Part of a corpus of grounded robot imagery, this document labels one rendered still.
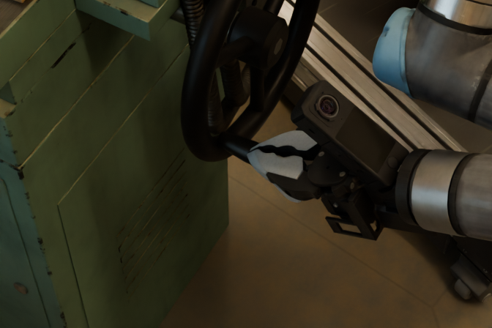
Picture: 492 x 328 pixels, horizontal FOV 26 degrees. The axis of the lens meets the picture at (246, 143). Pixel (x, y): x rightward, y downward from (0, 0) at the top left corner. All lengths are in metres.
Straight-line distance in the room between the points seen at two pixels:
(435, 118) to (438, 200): 0.94
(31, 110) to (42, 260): 0.26
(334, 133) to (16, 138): 0.36
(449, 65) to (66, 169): 0.52
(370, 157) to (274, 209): 1.02
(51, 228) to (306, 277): 0.70
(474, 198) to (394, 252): 1.04
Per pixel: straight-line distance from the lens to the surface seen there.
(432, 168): 0.95
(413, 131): 1.83
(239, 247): 1.94
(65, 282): 1.44
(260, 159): 1.08
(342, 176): 1.00
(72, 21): 1.16
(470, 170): 0.94
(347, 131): 0.98
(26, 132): 1.17
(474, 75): 0.97
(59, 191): 1.30
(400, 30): 0.99
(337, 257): 1.94
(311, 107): 0.96
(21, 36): 1.09
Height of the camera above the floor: 1.66
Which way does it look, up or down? 53 degrees down
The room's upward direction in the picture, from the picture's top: straight up
